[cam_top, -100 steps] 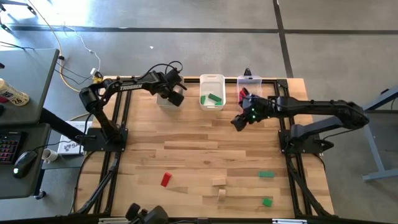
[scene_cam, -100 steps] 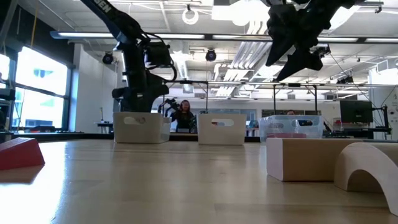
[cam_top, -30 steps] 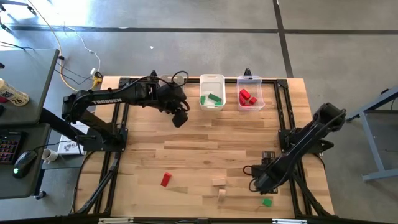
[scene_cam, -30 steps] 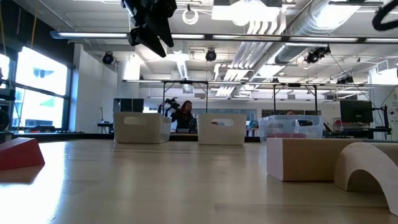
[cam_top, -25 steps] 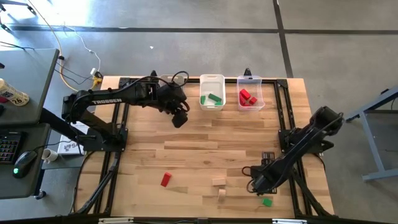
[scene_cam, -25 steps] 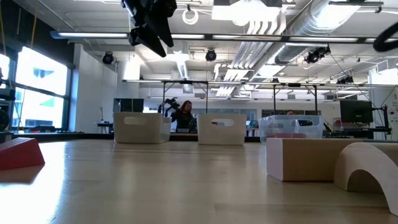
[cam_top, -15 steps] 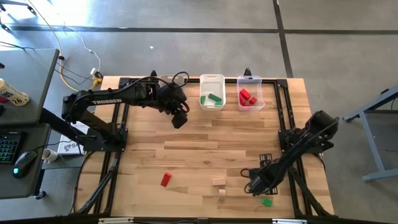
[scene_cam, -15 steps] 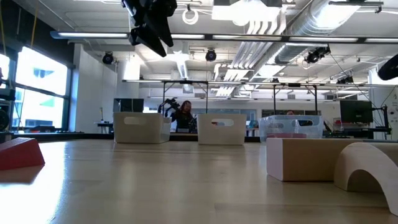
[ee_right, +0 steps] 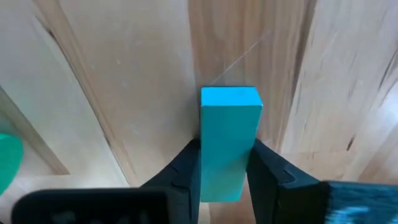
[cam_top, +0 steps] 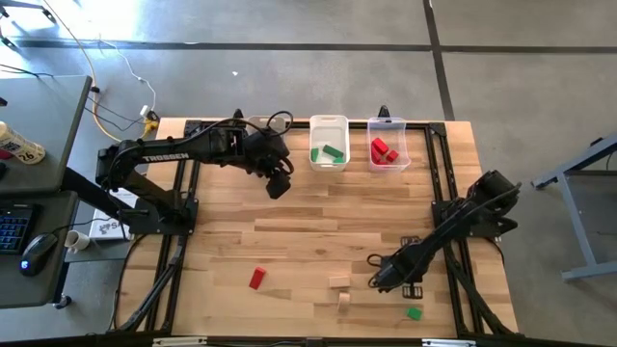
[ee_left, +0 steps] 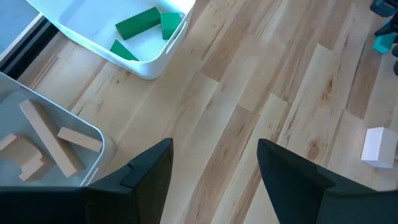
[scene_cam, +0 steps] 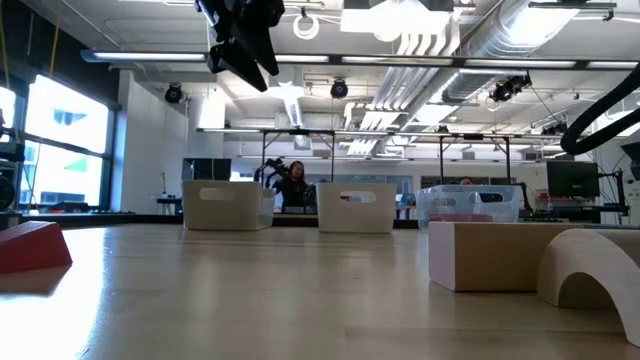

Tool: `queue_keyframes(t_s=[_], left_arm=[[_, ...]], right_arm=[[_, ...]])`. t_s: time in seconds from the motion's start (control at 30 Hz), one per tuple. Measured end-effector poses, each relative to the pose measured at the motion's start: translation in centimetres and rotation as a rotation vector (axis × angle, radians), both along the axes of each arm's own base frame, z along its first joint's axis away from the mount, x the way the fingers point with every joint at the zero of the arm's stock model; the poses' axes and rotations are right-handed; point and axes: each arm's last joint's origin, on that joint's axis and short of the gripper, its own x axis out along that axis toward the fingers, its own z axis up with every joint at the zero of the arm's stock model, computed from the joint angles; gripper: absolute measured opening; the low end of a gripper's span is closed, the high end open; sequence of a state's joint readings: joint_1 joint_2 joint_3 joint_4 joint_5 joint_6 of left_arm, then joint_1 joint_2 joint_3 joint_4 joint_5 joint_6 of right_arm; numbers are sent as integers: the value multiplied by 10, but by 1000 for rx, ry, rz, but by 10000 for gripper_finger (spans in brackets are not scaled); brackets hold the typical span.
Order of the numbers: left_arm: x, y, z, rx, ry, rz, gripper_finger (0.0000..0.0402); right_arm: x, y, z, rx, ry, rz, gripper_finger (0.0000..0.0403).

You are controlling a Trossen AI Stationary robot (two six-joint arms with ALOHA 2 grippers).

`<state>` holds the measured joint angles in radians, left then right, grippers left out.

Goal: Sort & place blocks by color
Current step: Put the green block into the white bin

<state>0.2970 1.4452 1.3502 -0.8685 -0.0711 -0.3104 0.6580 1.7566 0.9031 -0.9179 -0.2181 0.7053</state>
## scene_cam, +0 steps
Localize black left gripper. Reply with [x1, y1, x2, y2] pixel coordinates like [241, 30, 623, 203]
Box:
[194, 0, 286, 94]

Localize long red block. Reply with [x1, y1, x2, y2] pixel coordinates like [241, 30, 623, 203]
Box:
[0, 220, 74, 275]

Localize wooden rectangular block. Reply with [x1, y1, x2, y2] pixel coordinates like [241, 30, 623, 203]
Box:
[428, 222, 591, 293]

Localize wooden arch block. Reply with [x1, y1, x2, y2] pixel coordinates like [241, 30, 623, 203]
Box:
[537, 228, 640, 349]

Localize long ceiling light strip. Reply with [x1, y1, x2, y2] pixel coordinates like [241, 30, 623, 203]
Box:
[79, 48, 640, 71]

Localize black monitor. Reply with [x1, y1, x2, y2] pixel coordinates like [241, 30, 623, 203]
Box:
[182, 157, 233, 182]
[546, 160, 601, 199]

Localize grey plastic bin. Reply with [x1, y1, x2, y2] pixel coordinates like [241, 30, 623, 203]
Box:
[182, 179, 276, 232]

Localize white plastic bin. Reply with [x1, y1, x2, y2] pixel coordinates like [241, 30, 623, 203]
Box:
[315, 182, 397, 234]

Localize large bright window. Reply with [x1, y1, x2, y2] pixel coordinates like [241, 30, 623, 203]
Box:
[0, 74, 112, 210]

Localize black equipment stack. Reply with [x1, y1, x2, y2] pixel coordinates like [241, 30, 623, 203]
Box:
[0, 139, 25, 214]

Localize clear plastic bin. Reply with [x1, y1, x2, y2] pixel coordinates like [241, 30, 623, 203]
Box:
[416, 184, 521, 230]

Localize white coiled cable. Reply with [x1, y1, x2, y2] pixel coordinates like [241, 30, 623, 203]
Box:
[292, 12, 321, 41]

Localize black background rig frame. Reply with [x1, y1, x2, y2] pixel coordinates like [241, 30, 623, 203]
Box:
[438, 132, 512, 186]
[260, 128, 336, 174]

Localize black aluminium table frame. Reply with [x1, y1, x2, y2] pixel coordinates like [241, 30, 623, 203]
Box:
[19, 212, 419, 230]

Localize silver ventilation duct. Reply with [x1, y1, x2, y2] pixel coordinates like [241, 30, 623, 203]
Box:
[442, 0, 584, 104]

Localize black ceiling camera cluster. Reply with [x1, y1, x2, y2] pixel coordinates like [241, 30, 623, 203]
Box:
[489, 73, 532, 104]

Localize black looped camera cable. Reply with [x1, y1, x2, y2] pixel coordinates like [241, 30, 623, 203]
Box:
[559, 64, 640, 156]

